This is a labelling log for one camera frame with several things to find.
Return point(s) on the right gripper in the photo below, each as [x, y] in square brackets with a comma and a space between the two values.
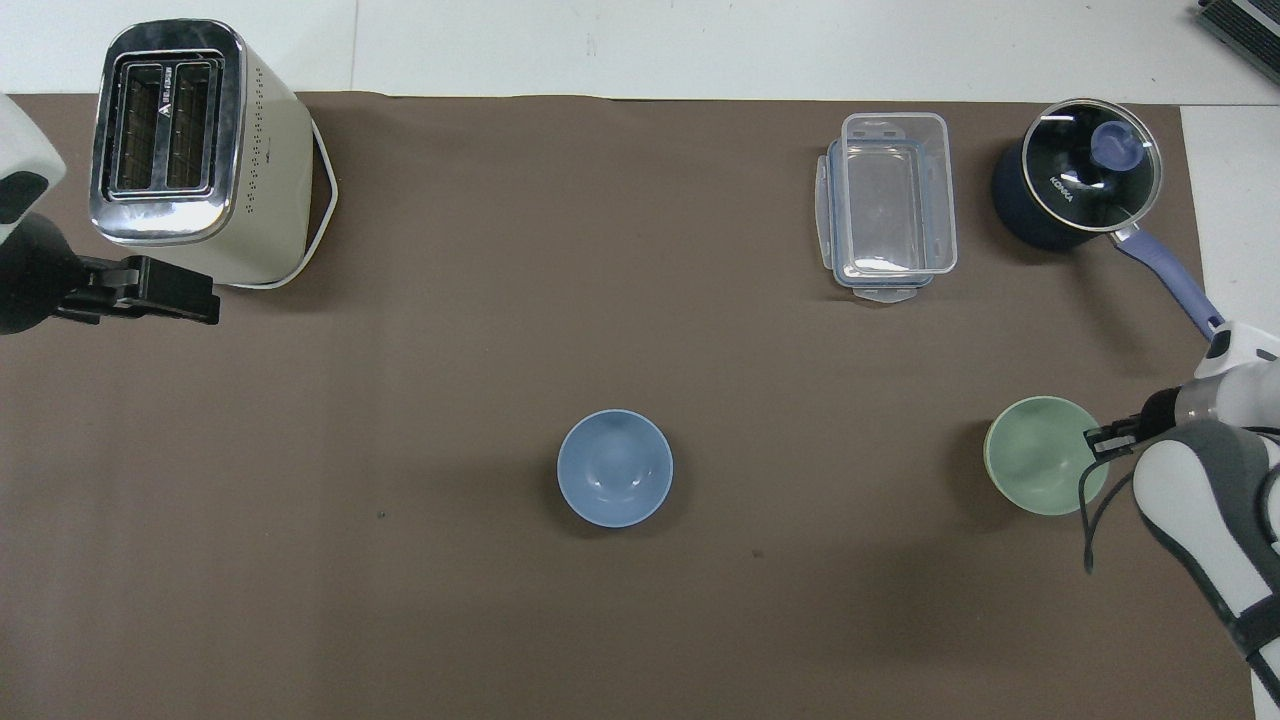
[1158, 412]

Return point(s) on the green bowl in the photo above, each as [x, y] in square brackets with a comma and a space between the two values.
[1040, 455]

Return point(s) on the clear plastic container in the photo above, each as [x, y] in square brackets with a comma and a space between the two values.
[900, 190]

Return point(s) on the clear lid with blue seal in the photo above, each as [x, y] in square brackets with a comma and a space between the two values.
[826, 215]

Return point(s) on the cream and chrome toaster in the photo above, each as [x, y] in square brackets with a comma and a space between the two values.
[190, 150]

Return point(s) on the blue bowl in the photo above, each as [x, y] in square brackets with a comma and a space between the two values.
[614, 468]

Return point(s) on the glass pot lid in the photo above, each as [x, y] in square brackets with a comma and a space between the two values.
[1085, 165]

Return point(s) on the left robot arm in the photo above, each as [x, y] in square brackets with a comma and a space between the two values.
[22, 140]

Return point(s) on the dark blue saucepan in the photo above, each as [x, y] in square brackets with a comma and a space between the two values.
[1030, 215]

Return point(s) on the grey ribbed device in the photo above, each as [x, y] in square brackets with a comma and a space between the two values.
[1245, 22]

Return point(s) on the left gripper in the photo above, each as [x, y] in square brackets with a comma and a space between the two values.
[30, 275]

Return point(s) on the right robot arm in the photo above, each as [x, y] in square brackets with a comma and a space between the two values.
[1205, 500]

